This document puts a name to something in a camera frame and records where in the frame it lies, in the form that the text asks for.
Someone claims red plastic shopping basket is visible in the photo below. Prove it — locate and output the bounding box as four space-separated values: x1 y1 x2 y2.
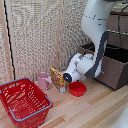
0 77 54 128

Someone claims red bowl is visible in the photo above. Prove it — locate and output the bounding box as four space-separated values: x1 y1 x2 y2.
68 81 88 98

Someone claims pink mug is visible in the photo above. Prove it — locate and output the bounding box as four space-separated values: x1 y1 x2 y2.
36 71 54 91

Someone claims silver drawer handle bar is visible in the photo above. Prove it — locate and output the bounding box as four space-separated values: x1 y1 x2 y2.
107 28 128 36

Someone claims white blurry rounded object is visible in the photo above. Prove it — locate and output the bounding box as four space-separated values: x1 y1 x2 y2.
111 108 128 128

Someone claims black cable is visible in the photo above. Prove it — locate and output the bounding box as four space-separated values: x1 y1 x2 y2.
117 3 128 33

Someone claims yellow red snack box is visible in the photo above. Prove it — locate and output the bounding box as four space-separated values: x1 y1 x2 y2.
49 65 67 94

